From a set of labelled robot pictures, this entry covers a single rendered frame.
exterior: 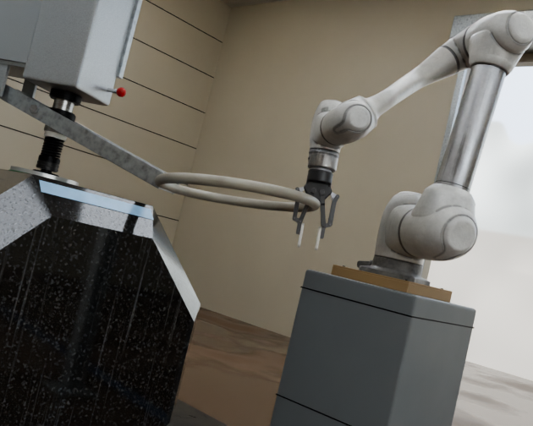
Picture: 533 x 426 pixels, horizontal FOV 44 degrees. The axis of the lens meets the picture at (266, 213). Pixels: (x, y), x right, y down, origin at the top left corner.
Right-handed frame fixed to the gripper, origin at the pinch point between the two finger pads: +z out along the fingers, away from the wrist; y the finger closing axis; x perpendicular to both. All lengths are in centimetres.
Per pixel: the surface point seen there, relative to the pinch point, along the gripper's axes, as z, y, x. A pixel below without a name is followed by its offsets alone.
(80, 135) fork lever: -19, 74, -7
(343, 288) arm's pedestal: 12.9, -12.9, -2.5
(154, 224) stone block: 4.9, 43.4, 13.8
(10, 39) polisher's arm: -46, 104, -11
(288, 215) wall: -58, -12, -562
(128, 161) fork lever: -13, 57, -2
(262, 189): -8.5, 15.8, 24.0
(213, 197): -8.6, 31.6, -19.0
